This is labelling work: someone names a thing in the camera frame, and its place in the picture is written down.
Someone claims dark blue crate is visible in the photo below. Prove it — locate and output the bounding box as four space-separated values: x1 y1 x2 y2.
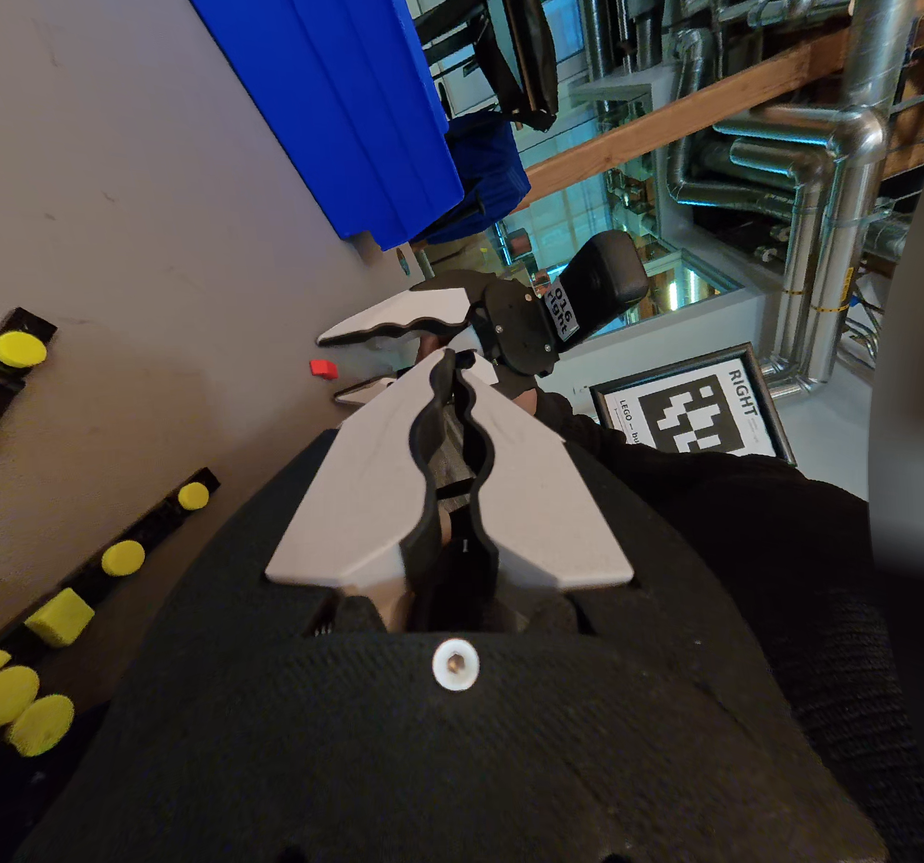
411 111 533 246

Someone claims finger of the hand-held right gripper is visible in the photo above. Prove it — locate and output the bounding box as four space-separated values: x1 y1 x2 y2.
334 374 405 406
316 287 477 350

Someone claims blue plastic bin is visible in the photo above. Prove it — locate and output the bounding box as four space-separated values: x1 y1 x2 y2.
150 0 466 252

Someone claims framed black white marker sign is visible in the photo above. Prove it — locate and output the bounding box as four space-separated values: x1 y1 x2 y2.
590 343 796 467

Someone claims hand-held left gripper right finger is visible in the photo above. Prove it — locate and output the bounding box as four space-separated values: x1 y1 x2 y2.
453 361 636 622

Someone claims wooden beam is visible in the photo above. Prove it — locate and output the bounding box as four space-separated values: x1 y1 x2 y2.
516 26 924 214

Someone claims cluster of silver pipes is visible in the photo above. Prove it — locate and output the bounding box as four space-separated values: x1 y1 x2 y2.
570 0 924 402

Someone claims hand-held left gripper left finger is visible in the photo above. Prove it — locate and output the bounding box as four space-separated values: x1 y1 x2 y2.
265 348 457 633

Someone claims black yellow lego spider model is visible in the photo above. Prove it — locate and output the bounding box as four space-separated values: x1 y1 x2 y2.
0 307 222 760

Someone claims person's right forearm black sleeve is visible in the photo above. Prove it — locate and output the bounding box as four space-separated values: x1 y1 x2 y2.
534 386 924 863

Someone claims black chair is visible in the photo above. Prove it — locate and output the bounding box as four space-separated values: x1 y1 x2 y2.
415 0 561 133

